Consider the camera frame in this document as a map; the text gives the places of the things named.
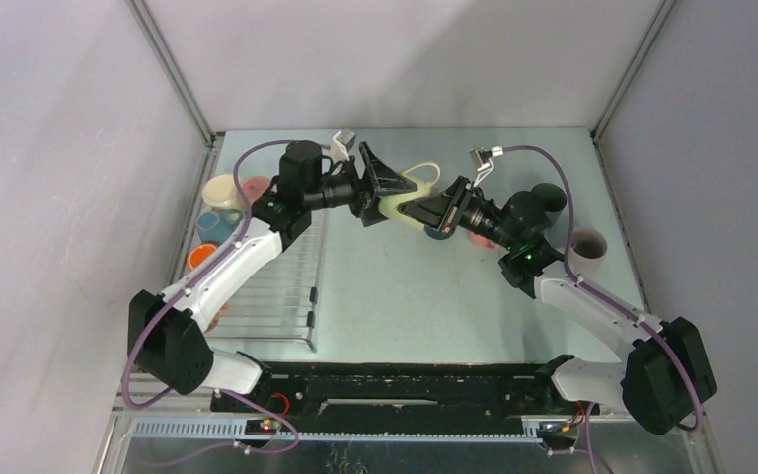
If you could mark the metal wire dish rack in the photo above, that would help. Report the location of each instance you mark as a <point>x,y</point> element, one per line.
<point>279,303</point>

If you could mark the orange mug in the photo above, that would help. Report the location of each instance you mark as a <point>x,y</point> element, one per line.
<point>199,254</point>

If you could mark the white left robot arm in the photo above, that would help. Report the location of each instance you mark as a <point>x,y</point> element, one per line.
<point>166,333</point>

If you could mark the pink patterned mug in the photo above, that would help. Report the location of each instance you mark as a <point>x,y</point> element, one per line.
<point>254,187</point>

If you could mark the light green mug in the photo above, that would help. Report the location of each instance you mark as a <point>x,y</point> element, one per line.
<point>389,206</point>

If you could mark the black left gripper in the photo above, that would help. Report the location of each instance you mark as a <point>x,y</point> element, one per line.
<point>379,181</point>

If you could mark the cream mug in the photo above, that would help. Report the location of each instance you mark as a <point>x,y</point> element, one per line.
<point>220,192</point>

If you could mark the dark grey mug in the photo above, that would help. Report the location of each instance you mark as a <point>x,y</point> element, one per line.
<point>553,199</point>

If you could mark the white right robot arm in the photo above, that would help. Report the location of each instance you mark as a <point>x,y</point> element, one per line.
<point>662,374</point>

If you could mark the light blue mug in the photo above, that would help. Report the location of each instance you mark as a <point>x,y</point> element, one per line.
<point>217,226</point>

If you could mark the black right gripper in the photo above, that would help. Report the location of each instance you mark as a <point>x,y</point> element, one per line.
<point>438,210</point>

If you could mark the salmon pink pitcher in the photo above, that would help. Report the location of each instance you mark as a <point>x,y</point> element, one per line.
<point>216,318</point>

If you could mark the pink mug white inside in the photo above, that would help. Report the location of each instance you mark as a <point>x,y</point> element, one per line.
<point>481,241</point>

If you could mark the dark teal mug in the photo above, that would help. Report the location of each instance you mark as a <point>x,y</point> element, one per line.
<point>436,234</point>

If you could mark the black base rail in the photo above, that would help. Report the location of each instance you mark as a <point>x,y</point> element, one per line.
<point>326,398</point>

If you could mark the lilac mug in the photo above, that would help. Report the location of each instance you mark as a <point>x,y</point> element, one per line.
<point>587,251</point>

